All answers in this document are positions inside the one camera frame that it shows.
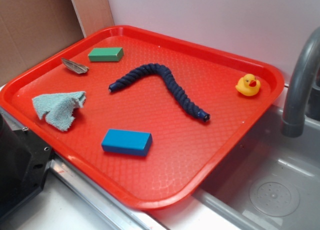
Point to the grey curved faucet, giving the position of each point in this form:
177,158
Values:
303,94

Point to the green rectangular block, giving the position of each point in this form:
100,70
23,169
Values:
106,54

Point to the blue rectangular block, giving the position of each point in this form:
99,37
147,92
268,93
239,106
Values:
127,142

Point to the yellow rubber duck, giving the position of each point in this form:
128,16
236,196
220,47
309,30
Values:
248,85

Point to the grey toy sink basin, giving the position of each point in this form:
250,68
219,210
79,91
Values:
267,182

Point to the brown cardboard panel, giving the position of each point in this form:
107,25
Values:
34,30

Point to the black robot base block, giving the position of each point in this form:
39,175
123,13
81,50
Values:
24,163

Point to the red plastic tray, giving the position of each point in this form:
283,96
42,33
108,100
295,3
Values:
184,150

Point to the striped brown shell piece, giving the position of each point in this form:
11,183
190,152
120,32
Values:
74,66

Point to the light teal cloth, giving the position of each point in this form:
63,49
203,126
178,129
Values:
57,109

